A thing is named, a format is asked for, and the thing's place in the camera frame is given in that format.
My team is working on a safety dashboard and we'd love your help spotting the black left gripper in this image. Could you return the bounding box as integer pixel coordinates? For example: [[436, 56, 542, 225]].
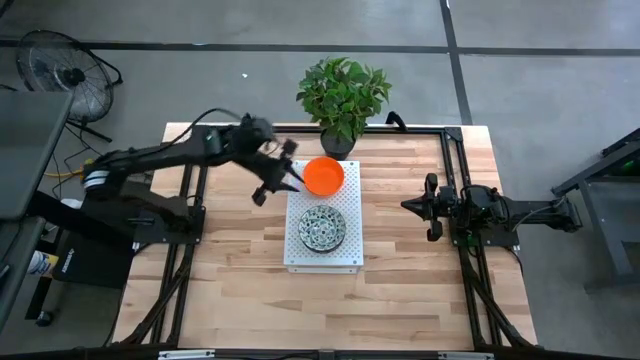
[[249, 138, 306, 208]]

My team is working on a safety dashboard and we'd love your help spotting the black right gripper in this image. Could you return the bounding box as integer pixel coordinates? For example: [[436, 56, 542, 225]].
[[400, 172, 460, 243]]

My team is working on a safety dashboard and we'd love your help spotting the orange plastic mini bowl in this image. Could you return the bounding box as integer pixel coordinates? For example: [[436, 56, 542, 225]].
[[302, 155, 346, 197]]

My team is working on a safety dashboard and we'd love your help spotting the teal bowl patterned inside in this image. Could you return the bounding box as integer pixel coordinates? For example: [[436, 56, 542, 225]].
[[297, 204, 348, 255]]

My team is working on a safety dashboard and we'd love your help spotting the white perforated metal shelf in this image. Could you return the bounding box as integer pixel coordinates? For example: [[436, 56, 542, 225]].
[[283, 159, 365, 275]]

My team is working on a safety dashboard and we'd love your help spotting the green potted plant black pot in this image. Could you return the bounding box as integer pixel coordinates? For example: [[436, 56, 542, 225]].
[[295, 55, 394, 162]]

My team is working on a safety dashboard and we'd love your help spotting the dark grey metal stand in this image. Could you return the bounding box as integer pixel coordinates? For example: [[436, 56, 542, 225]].
[[552, 127, 640, 291]]

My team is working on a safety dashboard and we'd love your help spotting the black case white lettering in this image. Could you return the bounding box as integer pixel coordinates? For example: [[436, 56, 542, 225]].
[[51, 232, 136, 290]]

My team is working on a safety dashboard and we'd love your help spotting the black floor fan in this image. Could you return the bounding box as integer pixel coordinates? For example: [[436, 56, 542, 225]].
[[14, 28, 125, 144]]

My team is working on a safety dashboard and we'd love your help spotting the dark grey desk top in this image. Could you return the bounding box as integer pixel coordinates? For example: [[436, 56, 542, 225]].
[[0, 89, 75, 221]]

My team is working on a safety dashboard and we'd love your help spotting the white can colourful label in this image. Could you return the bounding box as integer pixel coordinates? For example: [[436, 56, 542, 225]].
[[27, 249, 60, 277]]

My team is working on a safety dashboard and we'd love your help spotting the black rig crossbar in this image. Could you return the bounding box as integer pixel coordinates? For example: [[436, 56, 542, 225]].
[[0, 343, 640, 360]]

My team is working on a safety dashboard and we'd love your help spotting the grey side cart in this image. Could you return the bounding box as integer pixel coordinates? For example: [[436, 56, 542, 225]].
[[0, 215, 47, 331]]

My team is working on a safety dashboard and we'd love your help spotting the black aluminium table frame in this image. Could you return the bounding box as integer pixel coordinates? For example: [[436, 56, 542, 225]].
[[112, 112, 539, 351]]

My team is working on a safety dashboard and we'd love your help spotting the black clamp handle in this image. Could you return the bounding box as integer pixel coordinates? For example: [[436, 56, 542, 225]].
[[385, 110, 409, 132]]

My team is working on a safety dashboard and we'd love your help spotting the silver metal bracket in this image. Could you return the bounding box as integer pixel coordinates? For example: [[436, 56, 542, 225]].
[[437, 351, 495, 360], [158, 349, 216, 360]]

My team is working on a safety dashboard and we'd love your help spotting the yellow extension cable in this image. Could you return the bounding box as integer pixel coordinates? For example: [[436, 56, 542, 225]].
[[43, 162, 87, 179]]

